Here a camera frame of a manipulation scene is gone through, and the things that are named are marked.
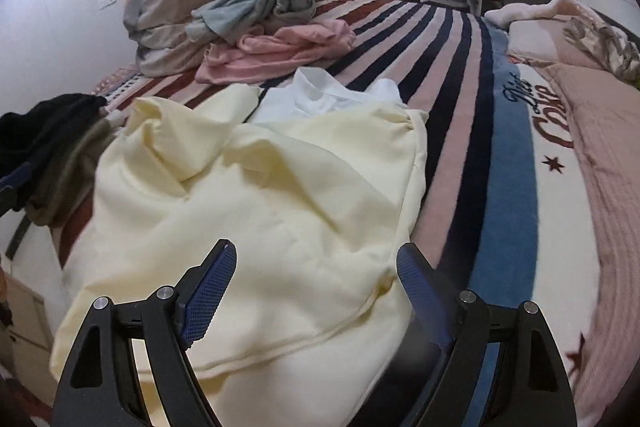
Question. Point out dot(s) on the brown patterned scarf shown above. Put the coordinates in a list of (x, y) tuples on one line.
[(608, 46)]

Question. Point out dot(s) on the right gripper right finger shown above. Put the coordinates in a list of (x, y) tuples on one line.
[(529, 386)]

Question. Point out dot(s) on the white fluffy garment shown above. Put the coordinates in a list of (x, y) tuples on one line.
[(513, 12)]

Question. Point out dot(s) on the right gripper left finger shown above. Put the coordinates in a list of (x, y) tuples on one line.
[(100, 385)]

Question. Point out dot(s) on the grey green crumpled garment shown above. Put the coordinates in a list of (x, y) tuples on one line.
[(229, 20)]

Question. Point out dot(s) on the cream hoodie white collar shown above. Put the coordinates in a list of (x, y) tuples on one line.
[(317, 187)]

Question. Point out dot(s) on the dark brown clothes pile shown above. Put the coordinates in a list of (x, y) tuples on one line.
[(49, 155)]

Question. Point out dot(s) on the striped fleece blanket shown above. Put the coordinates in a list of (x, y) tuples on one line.
[(505, 211)]

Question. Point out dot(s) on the pink ribbed pillow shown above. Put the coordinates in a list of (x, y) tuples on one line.
[(603, 118)]

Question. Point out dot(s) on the pink crumpled garment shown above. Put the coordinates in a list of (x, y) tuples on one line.
[(258, 57)]

